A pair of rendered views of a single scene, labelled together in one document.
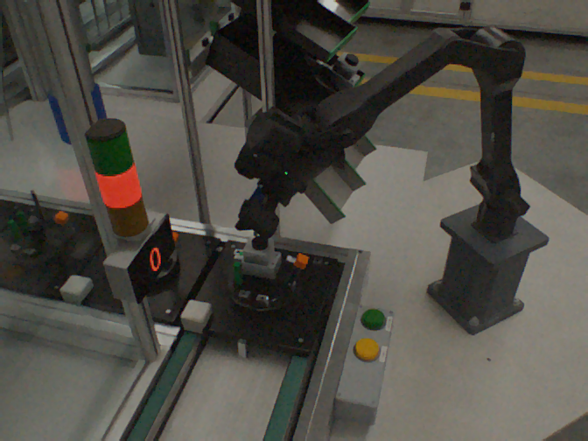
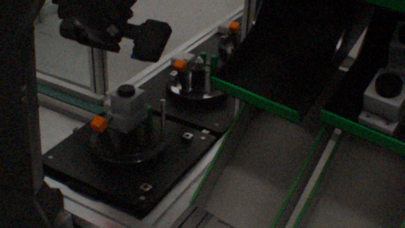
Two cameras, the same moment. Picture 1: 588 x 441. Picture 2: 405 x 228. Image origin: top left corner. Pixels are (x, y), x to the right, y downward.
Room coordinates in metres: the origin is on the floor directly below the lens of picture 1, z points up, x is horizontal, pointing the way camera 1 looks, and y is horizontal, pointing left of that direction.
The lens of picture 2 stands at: (1.01, -0.66, 1.52)
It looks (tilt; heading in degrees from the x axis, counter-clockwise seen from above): 32 degrees down; 101
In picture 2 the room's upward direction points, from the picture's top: 3 degrees clockwise
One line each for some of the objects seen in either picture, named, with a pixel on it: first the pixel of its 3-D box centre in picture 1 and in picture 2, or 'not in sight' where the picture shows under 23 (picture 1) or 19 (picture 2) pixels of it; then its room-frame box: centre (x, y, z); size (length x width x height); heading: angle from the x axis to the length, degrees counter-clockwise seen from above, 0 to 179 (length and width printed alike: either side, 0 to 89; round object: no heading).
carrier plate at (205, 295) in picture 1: (264, 292); (129, 152); (0.74, 0.05, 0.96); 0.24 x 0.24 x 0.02; 73
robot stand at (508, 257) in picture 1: (483, 266); not in sight; (0.79, -0.39, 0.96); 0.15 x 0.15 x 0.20; 27
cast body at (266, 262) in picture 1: (255, 254); (130, 103); (0.74, 0.06, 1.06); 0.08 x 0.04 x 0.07; 74
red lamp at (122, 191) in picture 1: (118, 181); not in sight; (0.59, 0.22, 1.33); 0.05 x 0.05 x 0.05
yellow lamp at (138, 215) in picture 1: (127, 212); not in sight; (0.59, 0.22, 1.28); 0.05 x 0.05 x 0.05
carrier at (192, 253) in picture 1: (140, 250); (198, 73); (0.81, 0.30, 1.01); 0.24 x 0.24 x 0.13; 73
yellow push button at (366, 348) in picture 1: (367, 350); not in sight; (0.59, -0.13, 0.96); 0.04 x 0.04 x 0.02
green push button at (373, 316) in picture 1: (373, 319); not in sight; (0.66, -0.15, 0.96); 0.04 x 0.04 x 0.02
